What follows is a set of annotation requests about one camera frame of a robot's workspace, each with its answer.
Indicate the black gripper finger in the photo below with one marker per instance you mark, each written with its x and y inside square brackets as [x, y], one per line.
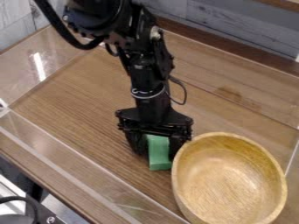
[176, 142]
[137, 141]

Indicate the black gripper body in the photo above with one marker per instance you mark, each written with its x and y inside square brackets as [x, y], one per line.
[152, 117]

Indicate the green rectangular block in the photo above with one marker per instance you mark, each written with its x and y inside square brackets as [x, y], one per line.
[159, 153]

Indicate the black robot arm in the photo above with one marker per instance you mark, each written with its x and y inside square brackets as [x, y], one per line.
[127, 27]

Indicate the brown wooden bowl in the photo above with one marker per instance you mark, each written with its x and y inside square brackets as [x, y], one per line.
[227, 181]

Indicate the clear acrylic enclosure wall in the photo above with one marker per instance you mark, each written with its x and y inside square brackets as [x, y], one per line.
[65, 145]

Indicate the black metal table bracket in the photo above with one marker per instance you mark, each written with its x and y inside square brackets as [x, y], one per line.
[40, 214]

